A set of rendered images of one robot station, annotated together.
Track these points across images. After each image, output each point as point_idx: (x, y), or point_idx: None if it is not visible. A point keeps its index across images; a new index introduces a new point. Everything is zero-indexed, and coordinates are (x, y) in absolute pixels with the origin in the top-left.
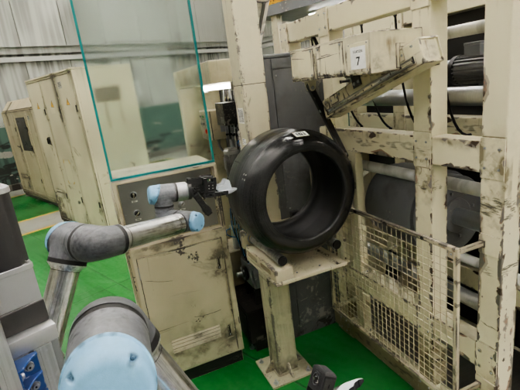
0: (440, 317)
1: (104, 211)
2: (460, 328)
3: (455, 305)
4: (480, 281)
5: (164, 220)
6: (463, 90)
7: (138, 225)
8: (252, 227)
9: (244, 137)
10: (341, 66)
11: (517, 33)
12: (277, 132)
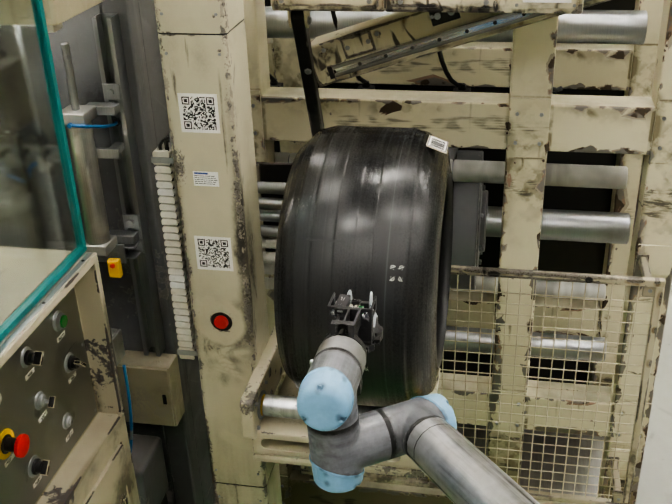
0: (611, 391)
1: None
2: (575, 396)
3: (649, 363)
4: (631, 315)
5: (473, 446)
6: (567, 17)
7: (516, 486)
8: (411, 378)
9: (211, 167)
10: None
11: None
12: (385, 149)
